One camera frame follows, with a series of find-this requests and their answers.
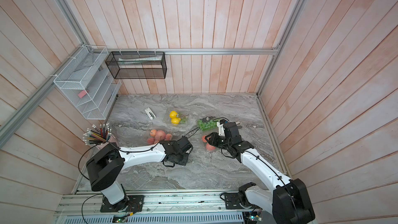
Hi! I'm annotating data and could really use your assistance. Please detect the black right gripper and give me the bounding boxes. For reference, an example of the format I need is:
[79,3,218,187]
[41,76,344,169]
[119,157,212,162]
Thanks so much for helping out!
[205,132,232,150]

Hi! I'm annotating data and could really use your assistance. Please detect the clear box of grapes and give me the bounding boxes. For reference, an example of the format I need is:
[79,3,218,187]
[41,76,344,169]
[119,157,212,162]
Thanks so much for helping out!
[197,116,220,131]

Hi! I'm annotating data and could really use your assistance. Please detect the clear box of red apples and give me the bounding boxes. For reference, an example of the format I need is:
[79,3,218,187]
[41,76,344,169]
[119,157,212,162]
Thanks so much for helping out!
[202,134,217,152]

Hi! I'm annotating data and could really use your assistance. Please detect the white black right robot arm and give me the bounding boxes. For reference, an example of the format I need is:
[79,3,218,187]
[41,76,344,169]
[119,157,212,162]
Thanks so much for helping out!
[205,120,316,224]

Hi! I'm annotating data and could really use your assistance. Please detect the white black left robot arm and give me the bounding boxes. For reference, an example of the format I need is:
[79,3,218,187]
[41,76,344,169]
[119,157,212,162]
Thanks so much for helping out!
[86,136,193,212]

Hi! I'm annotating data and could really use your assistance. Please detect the clear box of small peaches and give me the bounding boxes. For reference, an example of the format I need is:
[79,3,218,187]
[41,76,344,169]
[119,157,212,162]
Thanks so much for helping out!
[147,129,173,145]

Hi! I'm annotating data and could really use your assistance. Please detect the pink pencil cup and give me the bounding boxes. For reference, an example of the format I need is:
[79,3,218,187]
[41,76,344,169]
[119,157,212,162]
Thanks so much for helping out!
[96,135,117,150]

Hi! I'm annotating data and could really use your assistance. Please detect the colored pencils bundle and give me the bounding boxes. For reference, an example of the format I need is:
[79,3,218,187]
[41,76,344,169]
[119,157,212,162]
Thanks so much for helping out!
[83,123,112,146]

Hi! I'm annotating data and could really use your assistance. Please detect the paper in black basket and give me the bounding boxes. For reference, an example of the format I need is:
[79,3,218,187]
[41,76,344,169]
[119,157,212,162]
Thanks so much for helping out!
[118,55,163,65]

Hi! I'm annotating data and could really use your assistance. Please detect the pink eraser block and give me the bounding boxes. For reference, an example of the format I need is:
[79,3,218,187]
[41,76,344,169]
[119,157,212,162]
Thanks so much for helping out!
[77,90,89,99]

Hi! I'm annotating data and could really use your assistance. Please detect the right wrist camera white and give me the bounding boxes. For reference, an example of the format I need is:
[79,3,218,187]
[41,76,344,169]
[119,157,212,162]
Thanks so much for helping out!
[217,119,228,137]

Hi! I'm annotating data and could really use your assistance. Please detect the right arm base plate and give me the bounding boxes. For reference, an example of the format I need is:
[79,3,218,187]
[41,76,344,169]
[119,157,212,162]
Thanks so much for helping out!
[220,192,257,210]

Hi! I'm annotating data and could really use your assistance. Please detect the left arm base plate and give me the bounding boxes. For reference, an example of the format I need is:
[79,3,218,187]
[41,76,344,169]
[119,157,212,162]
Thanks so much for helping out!
[100,195,145,213]

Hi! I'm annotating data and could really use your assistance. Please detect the aluminium front rail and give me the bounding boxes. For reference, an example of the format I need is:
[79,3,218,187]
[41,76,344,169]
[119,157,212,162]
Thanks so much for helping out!
[55,189,312,217]

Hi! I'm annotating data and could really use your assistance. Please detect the black wire mesh basket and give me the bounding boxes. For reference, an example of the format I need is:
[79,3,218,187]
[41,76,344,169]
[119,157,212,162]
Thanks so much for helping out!
[105,51,167,79]

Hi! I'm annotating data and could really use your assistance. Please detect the white wire mesh shelf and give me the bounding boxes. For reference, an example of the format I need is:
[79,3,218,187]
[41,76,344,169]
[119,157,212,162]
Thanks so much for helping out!
[54,45,121,120]

